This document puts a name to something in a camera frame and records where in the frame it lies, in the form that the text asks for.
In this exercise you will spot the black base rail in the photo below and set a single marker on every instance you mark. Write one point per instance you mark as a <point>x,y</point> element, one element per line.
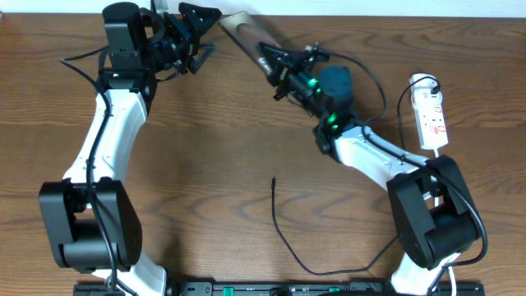
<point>357,287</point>

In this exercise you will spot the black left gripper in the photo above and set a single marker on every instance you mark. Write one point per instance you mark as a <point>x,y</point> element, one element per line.
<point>196,24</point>

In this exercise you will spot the white power strip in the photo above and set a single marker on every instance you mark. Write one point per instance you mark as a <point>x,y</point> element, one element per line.
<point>426,100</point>

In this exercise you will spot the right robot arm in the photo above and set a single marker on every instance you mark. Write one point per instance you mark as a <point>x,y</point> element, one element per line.
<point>434,214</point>

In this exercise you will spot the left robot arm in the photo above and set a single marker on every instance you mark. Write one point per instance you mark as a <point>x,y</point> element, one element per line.
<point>90,221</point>

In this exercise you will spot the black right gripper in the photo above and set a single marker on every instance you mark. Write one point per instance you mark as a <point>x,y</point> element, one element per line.
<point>288,62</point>

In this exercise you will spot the Galaxy S25 Ultra smartphone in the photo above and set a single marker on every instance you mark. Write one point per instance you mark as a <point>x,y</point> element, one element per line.
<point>247,33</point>

